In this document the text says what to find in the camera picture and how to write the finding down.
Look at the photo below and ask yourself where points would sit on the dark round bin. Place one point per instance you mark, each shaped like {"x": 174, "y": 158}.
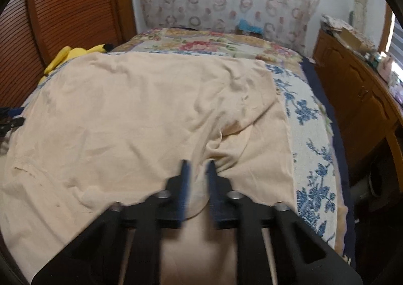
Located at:
{"x": 374, "y": 178}

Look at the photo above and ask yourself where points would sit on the yellow plush toy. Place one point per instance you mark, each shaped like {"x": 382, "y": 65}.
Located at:
{"x": 67, "y": 53}

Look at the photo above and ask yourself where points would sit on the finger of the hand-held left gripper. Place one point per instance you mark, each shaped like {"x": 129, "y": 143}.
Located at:
{"x": 11, "y": 111}
{"x": 12, "y": 123}

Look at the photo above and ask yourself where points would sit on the long wooden cabinet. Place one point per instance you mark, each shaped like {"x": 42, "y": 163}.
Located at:
{"x": 352, "y": 89}

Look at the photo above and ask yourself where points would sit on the grey striped window blind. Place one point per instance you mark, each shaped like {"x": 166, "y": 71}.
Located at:
{"x": 398, "y": 36}

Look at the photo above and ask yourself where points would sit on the pink bottle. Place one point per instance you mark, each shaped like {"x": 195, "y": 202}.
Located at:
{"x": 385, "y": 66}

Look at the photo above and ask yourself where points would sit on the wooden window frame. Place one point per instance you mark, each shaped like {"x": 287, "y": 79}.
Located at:
{"x": 386, "y": 26}

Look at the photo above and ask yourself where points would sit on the folded patterned cloth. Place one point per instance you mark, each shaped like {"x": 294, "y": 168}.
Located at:
{"x": 335, "y": 22}

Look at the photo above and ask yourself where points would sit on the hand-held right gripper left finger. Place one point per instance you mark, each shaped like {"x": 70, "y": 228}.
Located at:
{"x": 185, "y": 190}

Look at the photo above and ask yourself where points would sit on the beige printed T-shirt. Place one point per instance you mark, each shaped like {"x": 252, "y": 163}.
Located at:
{"x": 126, "y": 108}

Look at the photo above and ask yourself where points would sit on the dark blue bed sheet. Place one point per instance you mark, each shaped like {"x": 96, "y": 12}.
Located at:
{"x": 330, "y": 121}

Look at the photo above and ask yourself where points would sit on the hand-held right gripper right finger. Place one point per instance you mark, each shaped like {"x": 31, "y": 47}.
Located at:
{"x": 211, "y": 190}

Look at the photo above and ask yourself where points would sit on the open cardboard box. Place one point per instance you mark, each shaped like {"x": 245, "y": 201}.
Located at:
{"x": 355, "y": 39}

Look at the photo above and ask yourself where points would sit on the blue floral blanket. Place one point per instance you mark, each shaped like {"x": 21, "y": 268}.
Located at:
{"x": 310, "y": 159}

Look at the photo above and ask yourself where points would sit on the brown louvered wardrobe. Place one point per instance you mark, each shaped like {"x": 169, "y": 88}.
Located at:
{"x": 63, "y": 4}

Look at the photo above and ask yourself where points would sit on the pink floral blanket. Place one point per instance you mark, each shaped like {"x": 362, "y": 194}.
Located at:
{"x": 201, "y": 44}

